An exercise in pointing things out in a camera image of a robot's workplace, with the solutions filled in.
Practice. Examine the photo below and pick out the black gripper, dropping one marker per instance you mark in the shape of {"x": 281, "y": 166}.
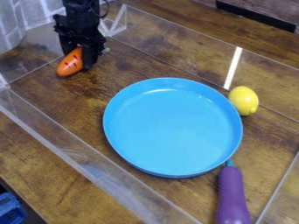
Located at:
{"x": 78, "y": 29}

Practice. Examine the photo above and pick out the orange toy carrot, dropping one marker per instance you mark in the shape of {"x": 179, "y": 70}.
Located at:
{"x": 71, "y": 64}

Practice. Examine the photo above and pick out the white gridded curtain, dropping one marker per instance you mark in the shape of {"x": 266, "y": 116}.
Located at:
{"x": 20, "y": 15}

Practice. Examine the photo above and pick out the blue round plate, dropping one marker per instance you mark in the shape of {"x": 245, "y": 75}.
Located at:
{"x": 172, "y": 127}

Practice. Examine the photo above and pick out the dark baseboard strip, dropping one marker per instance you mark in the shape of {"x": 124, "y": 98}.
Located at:
{"x": 257, "y": 16}

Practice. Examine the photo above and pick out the yellow toy lemon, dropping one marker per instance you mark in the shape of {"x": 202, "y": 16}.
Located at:
{"x": 243, "y": 97}

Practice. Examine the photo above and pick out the blue object at corner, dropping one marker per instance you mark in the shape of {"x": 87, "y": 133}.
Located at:
{"x": 12, "y": 213}

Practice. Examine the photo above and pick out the purple toy eggplant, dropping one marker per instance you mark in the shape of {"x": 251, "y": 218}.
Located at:
{"x": 233, "y": 209}

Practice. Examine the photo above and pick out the clear acrylic enclosure wall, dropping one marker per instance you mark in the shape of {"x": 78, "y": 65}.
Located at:
{"x": 56, "y": 159}

